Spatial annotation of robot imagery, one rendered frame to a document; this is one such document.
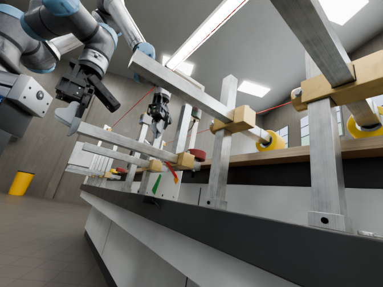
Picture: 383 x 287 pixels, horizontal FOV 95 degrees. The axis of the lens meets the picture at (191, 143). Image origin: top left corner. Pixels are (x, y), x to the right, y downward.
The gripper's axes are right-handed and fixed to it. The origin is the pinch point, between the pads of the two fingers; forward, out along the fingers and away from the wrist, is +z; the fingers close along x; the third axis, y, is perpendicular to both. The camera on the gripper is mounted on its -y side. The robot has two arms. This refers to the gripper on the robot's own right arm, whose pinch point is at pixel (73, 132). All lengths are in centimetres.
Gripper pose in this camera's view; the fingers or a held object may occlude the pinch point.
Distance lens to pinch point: 57.6
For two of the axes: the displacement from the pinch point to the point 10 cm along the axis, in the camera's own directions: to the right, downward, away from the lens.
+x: 6.0, -1.6, -7.8
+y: -7.8, -3.3, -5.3
